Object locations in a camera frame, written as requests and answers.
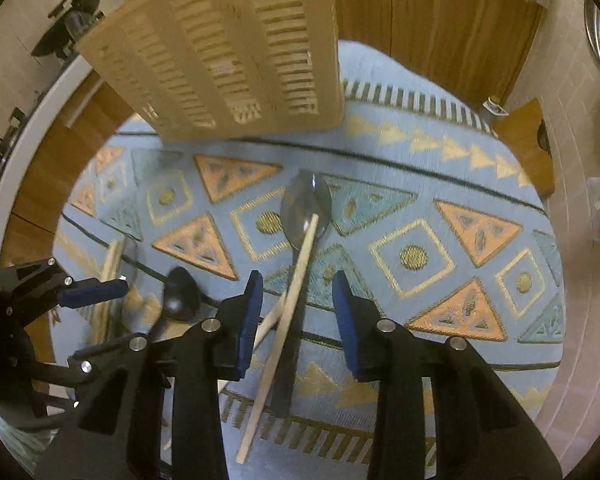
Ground wooden chopstick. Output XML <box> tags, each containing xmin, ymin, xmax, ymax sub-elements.
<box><xmin>235</xmin><ymin>214</ymin><xmax>320</xmax><ymax>464</ymax></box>
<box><xmin>161</xmin><ymin>292</ymin><xmax>286</xmax><ymax>451</ymax></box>

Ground black plastic spoon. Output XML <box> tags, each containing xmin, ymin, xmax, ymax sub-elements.
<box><xmin>147</xmin><ymin>266</ymin><xmax>201</xmax><ymax>342</ymax></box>

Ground grey translucent spoon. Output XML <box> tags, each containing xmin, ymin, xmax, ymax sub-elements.
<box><xmin>270</xmin><ymin>169</ymin><xmax>334</xmax><ymax>420</ymax></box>

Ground blue patterned table mat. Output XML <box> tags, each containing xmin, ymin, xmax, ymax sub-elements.
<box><xmin>53</xmin><ymin>41</ymin><xmax>566</xmax><ymax>479</ymax></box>

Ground black gas stove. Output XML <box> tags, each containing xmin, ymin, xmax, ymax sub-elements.
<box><xmin>0</xmin><ymin>107</ymin><xmax>27</xmax><ymax>177</ymax></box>

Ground wooden cutting board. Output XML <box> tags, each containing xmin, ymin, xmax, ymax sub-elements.
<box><xmin>494</xmin><ymin>99</ymin><xmax>555</xmax><ymax>198</ymax></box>

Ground beige plastic utensil basket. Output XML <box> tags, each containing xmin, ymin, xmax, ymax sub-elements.
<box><xmin>78</xmin><ymin>0</ymin><xmax>344</xmax><ymax>143</ymax></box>

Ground black wok with lid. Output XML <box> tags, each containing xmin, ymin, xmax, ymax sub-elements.
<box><xmin>31</xmin><ymin>0</ymin><xmax>104</xmax><ymax>61</ymax></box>

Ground wooden base cabinets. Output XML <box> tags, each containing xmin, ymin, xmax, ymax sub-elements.
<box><xmin>0</xmin><ymin>0</ymin><xmax>546</xmax><ymax>396</ymax></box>

